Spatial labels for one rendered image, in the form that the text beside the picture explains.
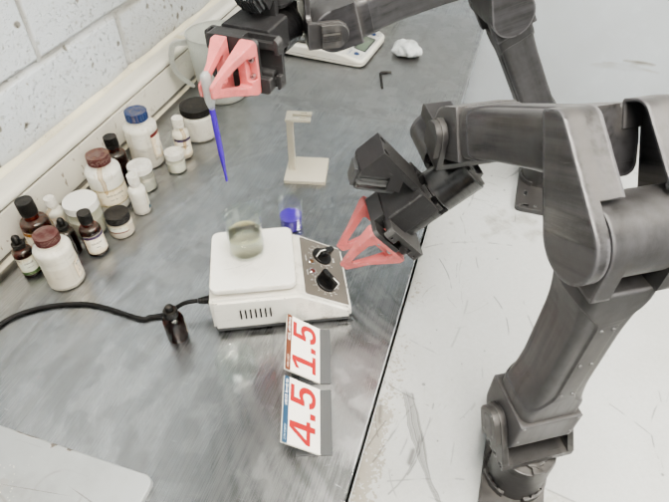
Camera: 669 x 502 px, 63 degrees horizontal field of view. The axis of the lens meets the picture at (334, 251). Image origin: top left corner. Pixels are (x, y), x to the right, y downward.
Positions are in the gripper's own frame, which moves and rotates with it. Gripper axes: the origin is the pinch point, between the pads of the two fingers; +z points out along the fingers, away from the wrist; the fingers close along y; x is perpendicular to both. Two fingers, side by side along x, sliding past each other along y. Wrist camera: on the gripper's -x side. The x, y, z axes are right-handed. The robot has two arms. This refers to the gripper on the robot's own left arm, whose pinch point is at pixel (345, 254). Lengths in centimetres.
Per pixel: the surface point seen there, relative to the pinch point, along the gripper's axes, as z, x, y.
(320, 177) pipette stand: 8.4, 9.1, -33.4
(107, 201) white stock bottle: 36.1, -17.6, -28.2
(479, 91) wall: -19, 81, -126
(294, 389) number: 12.8, 2.1, 13.6
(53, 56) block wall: 29, -36, -46
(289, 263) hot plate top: 8.7, -1.7, -3.4
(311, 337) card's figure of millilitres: 11.7, 5.3, 4.4
